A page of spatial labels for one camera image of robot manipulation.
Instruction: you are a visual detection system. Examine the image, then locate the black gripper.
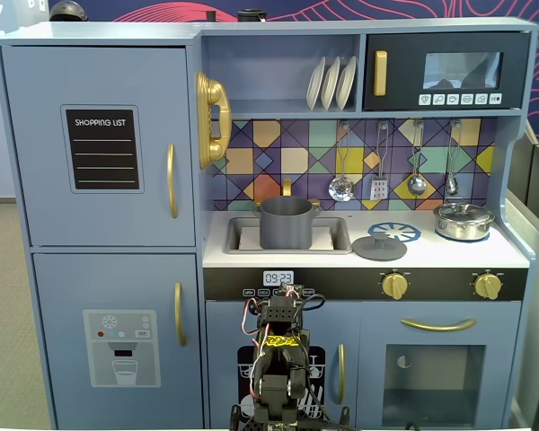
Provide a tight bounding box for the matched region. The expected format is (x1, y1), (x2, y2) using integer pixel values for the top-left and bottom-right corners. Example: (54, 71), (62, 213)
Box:
(296, 294), (327, 312)

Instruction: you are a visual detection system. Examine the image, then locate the gray plastic lid with knob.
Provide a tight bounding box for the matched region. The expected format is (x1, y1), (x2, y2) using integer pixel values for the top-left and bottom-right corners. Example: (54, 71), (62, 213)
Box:
(351, 233), (408, 261)

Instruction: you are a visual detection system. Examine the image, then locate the shiny steel pot lid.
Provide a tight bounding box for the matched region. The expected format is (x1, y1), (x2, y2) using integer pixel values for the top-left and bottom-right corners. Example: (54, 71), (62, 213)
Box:
(434, 201), (493, 224)

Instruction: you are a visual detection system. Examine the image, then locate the black stove control panel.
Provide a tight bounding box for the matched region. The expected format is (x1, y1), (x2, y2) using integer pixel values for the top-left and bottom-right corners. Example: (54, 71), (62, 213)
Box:
(202, 268), (529, 303)

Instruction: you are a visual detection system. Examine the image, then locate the digital clock display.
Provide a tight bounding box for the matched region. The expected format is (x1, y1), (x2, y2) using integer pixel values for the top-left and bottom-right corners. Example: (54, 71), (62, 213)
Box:
(262, 270), (295, 287)

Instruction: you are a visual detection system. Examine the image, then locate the black dish rack sticker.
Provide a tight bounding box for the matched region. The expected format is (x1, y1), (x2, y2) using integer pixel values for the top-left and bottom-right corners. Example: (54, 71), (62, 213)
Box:
(236, 344), (327, 421)

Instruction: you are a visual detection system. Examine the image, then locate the blue oven door with window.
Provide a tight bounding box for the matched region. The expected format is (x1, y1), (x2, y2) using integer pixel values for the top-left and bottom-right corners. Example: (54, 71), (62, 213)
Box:
(358, 301), (522, 430)

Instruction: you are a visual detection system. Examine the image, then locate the gray toy sink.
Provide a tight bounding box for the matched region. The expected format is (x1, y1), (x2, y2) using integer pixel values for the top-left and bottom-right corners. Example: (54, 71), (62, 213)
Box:
(224, 215), (354, 256)

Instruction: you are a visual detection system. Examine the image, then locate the gray plastic pot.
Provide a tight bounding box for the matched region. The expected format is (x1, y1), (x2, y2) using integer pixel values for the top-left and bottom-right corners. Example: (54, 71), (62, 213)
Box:
(252, 196), (321, 251)

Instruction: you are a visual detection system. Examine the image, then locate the gold stove knob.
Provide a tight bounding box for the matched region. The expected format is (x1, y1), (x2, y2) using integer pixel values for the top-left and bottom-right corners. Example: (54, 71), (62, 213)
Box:
(473, 272), (504, 301)
(380, 272), (410, 301)

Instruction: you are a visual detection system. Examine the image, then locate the blue dishwasher door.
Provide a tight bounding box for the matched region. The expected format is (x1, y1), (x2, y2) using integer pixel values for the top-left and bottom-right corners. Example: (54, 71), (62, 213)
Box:
(205, 300), (361, 430)

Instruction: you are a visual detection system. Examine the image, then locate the metal slotted spoon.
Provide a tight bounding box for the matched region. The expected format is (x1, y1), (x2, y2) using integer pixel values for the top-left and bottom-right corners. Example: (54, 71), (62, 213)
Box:
(327, 120), (356, 203)

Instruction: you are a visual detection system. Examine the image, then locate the metal slotted spatula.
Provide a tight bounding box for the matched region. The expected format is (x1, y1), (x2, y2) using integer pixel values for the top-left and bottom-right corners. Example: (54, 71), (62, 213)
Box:
(369, 120), (392, 202)

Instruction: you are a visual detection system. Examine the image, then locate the colourful geometric backsplash panel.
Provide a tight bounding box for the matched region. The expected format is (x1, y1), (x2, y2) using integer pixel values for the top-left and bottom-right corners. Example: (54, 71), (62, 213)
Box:
(213, 118), (498, 212)

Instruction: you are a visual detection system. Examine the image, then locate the metal ladle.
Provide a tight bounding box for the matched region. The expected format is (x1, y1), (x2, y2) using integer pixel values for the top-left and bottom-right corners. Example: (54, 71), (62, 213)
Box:
(406, 119), (429, 197)

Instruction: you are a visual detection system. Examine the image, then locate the small metal spoon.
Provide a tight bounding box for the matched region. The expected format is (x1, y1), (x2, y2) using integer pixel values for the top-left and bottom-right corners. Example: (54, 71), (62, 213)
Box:
(444, 119), (462, 197)

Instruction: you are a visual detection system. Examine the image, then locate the gray ice dispenser sticker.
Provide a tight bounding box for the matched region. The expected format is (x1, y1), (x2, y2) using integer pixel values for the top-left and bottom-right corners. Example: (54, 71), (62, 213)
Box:
(82, 309), (162, 389)

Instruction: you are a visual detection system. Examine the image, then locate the gold toy telephone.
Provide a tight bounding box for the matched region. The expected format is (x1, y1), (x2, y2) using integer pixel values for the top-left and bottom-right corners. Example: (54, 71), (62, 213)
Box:
(194, 70), (233, 171)

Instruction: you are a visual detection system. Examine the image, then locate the white toy plate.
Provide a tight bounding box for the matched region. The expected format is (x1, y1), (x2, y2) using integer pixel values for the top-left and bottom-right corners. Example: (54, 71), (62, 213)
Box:
(305, 56), (327, 112)
(335, 55), (358, 111)
(320, 56), (342, 112)

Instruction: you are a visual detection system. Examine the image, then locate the blue freezer door with dispenser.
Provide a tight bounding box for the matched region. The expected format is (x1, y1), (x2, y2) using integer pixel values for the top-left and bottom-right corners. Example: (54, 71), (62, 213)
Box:
(31, 251), (204, 430)

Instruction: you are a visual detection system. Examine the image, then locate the black shopping list sticker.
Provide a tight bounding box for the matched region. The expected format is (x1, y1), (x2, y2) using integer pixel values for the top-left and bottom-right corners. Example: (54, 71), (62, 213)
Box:
(60, 104), (146, 195)

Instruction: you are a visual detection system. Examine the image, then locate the black toy microwave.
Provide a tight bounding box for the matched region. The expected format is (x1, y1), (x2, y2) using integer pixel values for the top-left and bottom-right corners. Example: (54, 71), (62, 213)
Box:
(362, 31), (532, 112)

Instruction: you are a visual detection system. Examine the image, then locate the black round container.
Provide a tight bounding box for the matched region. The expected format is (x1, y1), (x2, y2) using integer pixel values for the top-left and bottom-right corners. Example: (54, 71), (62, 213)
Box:
(236, 8), (269, 23)

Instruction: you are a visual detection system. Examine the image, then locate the tall blue fridge door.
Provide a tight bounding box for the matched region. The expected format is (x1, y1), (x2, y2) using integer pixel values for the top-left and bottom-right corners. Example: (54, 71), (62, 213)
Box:
(0, 44), (197, 248)

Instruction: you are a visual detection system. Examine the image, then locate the blue wooden toy kitchen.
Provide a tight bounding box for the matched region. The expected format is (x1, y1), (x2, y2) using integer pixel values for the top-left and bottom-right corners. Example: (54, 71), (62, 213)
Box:
(0, 16), (539, 430)

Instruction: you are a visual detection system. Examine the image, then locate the black helmet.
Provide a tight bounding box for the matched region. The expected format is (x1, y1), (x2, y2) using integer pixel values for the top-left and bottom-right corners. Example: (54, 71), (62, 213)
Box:
(49, 0), (89, 22)

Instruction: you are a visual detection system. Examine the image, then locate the small wrist camera board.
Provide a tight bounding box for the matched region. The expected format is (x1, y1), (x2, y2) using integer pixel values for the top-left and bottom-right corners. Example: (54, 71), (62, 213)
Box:
(278, 282), (305, 300)

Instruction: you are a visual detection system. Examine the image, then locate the gold dishwasher handle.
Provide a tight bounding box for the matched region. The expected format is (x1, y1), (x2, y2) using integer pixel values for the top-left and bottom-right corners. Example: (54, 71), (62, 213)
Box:
(334, 343), (346, 406)

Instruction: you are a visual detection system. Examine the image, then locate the gold oven handle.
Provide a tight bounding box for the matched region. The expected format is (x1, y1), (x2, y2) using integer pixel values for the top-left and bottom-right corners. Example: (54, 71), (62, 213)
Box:
(400, 317), (478, 332)

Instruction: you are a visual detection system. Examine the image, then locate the gold freezer door handle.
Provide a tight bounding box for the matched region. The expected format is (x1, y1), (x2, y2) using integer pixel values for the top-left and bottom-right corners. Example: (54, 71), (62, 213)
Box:
(173, 281), (188, 347)

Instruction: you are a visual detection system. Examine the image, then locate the gold fridge door handle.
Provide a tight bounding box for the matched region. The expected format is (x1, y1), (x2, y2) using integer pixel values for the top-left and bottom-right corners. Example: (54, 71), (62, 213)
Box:
(165, 143), (180, 220)

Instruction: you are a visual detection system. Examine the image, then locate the gold microwave handle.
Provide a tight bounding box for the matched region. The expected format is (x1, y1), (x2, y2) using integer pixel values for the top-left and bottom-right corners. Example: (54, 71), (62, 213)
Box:
(373, 49), (388, 97)

